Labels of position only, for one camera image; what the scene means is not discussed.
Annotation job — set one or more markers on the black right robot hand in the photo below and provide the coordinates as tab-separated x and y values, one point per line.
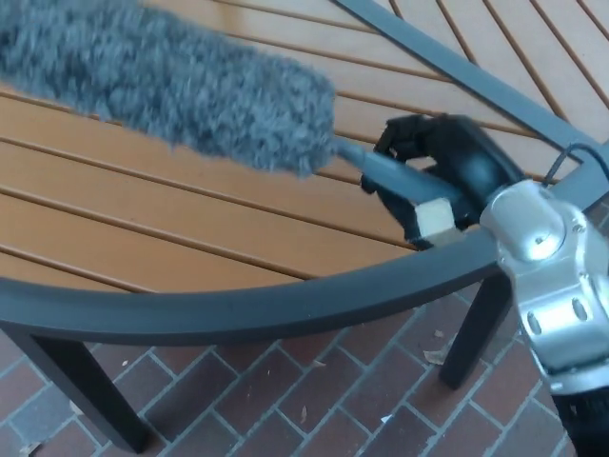
476	162

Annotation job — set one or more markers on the grey fluffy microfiber duster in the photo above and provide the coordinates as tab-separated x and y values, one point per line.
166	90

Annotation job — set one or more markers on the beige foam block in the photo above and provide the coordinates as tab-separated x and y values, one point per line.
435	220

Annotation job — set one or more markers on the white paper scrap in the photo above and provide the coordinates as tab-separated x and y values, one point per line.
386	419

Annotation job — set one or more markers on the wooden slat patio table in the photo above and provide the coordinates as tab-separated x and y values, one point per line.
238	309

